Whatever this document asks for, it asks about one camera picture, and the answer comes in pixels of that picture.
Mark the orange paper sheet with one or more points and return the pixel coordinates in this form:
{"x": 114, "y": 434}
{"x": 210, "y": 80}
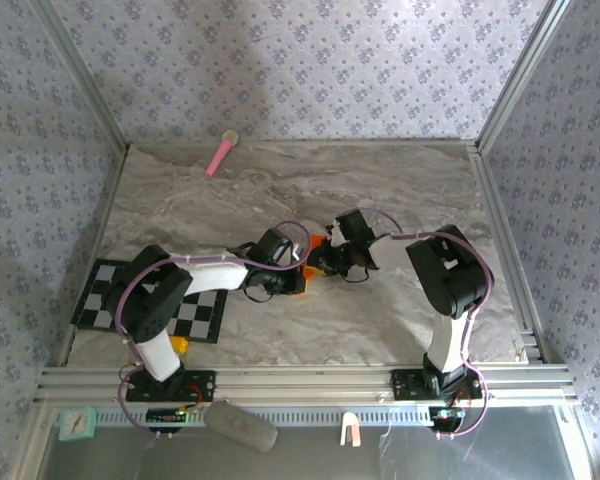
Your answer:
{"x": 317, "y": 240}

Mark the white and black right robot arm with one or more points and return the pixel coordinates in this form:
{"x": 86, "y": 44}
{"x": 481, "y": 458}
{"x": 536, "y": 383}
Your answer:
{"x": 450, "y": 280}

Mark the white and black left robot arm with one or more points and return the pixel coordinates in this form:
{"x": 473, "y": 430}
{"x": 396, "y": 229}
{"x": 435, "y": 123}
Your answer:
{"x": 150, "y": 305}

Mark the black and grey checkerboard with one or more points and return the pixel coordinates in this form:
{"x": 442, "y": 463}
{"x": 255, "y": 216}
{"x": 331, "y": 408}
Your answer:
{"x": 200, "y": 312}

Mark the small yellow block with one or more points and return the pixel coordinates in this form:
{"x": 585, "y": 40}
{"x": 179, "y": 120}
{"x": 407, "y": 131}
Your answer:
{"x": 180, "y": 345}

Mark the pink toy microphone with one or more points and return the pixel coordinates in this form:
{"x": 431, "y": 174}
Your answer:
{"x": 220, "y": 155}

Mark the grey oval stone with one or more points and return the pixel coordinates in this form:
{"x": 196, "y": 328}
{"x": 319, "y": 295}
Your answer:
{"x": 240, "y": 426}

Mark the white plastic hook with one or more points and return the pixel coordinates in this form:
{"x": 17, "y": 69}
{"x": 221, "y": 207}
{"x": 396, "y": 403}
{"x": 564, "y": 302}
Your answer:
{"x": 350, "y": 425}

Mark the left circuit board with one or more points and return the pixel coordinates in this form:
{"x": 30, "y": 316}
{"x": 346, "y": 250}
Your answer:
{"x": 166, "y": 416}

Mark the circuit board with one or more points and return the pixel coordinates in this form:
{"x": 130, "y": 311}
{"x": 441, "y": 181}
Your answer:
{"x": 166, "y": 416}
{"x": 446, "y": 415}

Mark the right circuit board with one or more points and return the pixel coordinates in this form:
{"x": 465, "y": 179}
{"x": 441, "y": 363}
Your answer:
{"x": 446, "y": 415}

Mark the shiny steel plate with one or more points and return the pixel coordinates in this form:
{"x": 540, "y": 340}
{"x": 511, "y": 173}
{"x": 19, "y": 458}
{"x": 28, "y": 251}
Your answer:
{"x": 430, "y": 460}

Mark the mint green clock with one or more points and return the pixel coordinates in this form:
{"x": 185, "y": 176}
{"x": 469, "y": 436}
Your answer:
{"x": 76, "y": 423}

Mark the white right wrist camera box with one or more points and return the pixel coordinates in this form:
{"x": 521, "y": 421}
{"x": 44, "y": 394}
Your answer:
{"x": 336, "y": 236}

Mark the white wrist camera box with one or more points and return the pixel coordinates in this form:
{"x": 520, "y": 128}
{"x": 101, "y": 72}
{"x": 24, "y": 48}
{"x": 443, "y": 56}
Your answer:
{"x": 297, "y": 252}
{"x": 336, "y": 236}

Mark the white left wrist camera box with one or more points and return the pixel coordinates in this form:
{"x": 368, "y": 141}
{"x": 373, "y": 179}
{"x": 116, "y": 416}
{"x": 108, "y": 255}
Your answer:
{"x": 297, "y": 252}

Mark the aluminium back rail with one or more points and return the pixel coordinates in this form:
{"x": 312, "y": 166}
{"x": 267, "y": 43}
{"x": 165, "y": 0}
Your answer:
{"x": 330, "y": 142}

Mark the aluminium front rail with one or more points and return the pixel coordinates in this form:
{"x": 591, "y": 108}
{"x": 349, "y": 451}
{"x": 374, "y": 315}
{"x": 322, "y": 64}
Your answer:
{"x": 305, "y": 385}

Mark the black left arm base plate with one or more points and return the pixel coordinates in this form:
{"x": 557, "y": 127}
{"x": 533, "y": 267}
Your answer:
{"x": 200, "y": 385}

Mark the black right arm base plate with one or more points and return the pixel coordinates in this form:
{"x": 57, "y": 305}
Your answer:
{"x": 405, "y": 385}

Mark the aluminium side rail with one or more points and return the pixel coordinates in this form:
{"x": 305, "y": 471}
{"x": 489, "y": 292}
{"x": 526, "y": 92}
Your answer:
{"x": 105, "y": 215}
{"x": 500, "y": 240}

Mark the aluminium frame post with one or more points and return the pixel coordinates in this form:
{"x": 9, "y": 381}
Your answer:
{"x": 522, "y": 70}
{"x": 85, "y": 80}

